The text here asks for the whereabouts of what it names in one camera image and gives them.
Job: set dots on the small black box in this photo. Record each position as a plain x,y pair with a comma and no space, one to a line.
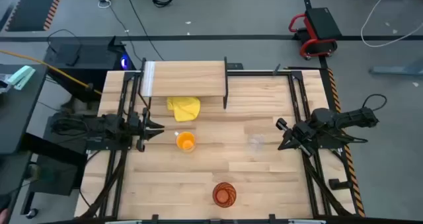
235,66

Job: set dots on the yellow mug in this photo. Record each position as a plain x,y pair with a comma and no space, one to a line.
185,141

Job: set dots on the red black rolling stool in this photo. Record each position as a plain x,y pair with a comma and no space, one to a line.
322,22

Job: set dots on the person's hand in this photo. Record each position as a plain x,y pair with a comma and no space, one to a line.
3,217

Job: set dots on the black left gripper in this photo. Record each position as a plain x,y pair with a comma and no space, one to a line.
140,128

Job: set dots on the black yellow hazard strip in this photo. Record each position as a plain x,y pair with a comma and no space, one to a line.
355,184

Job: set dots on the orange faceted tumbler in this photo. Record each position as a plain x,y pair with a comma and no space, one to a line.
224,195

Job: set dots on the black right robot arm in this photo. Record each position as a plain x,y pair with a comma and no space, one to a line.
347,116

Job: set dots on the black orange-edged floor mat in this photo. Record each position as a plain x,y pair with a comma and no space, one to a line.
33,6

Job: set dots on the gray metal stand foot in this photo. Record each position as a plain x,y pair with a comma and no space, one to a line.
396,70

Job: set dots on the black frame knob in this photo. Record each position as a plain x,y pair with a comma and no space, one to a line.
337,184

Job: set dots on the clear glass cup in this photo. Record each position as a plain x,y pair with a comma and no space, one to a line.
256,143

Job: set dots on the black side table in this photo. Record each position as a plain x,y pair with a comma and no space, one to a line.
16,118

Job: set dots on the wooden shelf with black legs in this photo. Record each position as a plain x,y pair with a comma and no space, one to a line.
188,78

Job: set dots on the mint green stapler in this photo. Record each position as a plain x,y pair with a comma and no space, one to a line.
21,77

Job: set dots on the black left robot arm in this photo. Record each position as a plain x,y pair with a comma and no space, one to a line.
99,126

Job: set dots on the black floor box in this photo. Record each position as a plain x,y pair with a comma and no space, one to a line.
56,176

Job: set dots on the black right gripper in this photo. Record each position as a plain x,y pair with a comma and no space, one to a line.
305,133

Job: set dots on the black computer tower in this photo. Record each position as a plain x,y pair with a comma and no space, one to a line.
89,62

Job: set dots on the yellow cloth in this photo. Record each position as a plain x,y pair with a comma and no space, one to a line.
185,110

